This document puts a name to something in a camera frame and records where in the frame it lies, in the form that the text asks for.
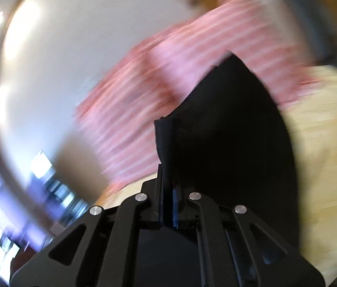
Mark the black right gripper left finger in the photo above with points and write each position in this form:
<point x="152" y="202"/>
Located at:
<point x="98" y="249"/>

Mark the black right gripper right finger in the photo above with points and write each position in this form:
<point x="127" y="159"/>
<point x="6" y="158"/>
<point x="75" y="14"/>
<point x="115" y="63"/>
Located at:
<point x="237" y="248"/>

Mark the black pants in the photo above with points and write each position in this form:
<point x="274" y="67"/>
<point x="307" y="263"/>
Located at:
<point x="228" y="141"/>

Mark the pink polka dot pillow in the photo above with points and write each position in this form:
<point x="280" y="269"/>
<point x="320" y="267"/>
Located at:
<point x="117" y="117"/>

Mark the cream bed sheet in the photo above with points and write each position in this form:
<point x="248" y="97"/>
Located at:
<point x="311" y="123"/>

